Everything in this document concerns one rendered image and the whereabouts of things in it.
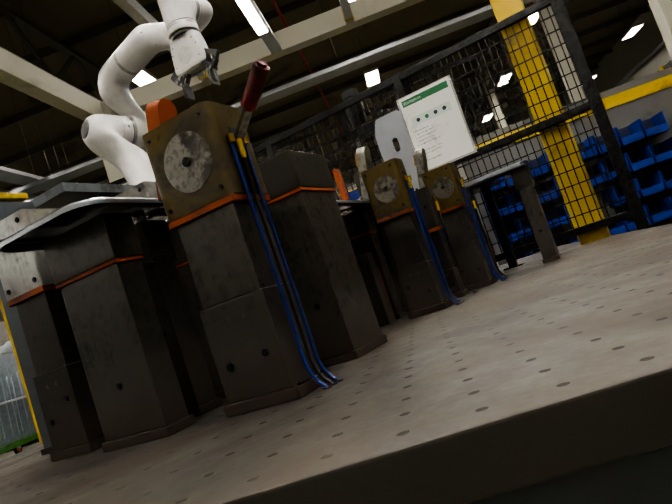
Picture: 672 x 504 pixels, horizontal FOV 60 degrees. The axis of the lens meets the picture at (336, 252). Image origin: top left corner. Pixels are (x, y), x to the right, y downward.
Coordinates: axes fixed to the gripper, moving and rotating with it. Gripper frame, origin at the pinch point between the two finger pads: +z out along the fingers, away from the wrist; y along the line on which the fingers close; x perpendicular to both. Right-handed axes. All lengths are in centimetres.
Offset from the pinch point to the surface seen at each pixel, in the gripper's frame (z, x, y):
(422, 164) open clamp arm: 38, 28, 42
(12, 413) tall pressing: 69, 514, -929
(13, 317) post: 50, -63, -10
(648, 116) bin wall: 19, 290, 115
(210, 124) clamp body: 42, -73, 49
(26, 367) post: 59, -63, -10
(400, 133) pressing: 19, 62, 29
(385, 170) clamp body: 42, -8, 44
